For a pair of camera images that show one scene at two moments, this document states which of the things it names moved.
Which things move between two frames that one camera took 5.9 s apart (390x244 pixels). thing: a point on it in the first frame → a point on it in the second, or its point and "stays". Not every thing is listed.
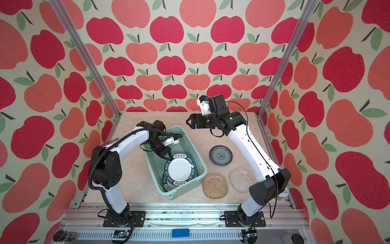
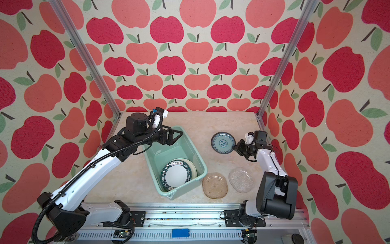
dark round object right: x=297 y=239 stays
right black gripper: x=195 y=117 → x=238 y=148
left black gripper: x=167 y=150 → x=164 y=140
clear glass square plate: x=241 y=178 stays
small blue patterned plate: x=221 y=155 → x=222 y=143
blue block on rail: x=181 y=233 stays
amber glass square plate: x=215 y=185 stays
